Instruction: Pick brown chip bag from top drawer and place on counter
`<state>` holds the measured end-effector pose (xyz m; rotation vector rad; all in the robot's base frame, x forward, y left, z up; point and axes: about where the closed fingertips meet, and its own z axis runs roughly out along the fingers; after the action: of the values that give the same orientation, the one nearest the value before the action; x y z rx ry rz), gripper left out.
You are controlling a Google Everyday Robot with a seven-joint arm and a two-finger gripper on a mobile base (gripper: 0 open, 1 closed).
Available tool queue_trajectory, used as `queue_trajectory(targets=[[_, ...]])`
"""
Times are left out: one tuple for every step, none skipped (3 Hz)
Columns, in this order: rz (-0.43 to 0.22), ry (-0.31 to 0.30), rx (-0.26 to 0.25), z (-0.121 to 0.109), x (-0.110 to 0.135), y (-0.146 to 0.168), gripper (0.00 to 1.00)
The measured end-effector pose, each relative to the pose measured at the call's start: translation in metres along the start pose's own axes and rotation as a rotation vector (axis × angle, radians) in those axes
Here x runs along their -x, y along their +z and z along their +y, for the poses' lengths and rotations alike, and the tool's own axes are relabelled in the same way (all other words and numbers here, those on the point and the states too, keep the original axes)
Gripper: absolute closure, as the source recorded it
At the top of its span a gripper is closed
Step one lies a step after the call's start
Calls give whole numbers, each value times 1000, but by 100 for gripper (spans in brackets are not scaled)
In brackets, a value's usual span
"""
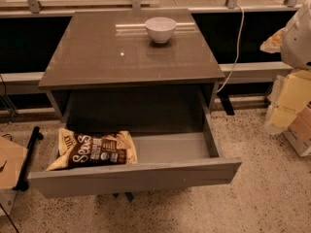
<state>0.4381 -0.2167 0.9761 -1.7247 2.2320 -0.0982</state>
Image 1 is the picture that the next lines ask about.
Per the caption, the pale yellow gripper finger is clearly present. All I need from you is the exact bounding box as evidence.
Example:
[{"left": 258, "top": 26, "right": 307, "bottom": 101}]
[{"left": 259, "top": 28, "right": 284, "bottom": 53}]

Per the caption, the brown chip bag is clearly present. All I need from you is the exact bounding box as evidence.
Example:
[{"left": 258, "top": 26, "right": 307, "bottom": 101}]
[{"left": 47, "top": 128, "right": 138, "bottom": 171}]

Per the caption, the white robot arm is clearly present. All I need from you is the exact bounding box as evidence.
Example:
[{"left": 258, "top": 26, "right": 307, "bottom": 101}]
[{"left": 259, "top": 0, "right": 311, "bottom": 70}]

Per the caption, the open grey top drawer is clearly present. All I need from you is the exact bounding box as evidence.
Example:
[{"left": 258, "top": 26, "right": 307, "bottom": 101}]
[{"left": 28, "top": 95, "right": 242, "bottom": 198}]

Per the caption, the grey cabinet with glossy top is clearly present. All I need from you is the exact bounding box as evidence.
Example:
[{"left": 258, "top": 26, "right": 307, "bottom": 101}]
[{"left": 39, "top": 9, "right": 224, "bottom": 132}]

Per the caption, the cardboard box at right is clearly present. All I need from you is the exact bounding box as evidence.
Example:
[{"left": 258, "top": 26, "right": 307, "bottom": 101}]
[{"left": 284, "top": 105, "right": 311, "bottom": 157}]

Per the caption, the white ceramic bowl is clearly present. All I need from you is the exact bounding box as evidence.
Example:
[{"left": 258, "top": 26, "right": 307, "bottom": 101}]
[{"left": 145, "top": 17, "right": 177, "bottom": 44}]

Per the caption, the black stand at left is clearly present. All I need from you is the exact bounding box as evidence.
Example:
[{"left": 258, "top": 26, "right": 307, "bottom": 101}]
[{"left": 14, "top": 126, "right": 44, "bottom": 191}]

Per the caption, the wooden board at left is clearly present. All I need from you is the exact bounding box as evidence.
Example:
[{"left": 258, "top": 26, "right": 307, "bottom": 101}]
[{"left": 0, "top": 137, "right": 27, "bottom": 189}]

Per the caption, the white hanging cable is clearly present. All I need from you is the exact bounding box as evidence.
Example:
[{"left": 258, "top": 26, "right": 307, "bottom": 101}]
[{"left": 216, "top": 4, "right": 246, "bottom": 94}]

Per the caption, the grey window ledge rail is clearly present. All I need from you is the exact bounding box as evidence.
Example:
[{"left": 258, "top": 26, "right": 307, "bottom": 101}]
[{"left": 0, "top": 62, "right": 292, "bottom": 95}]

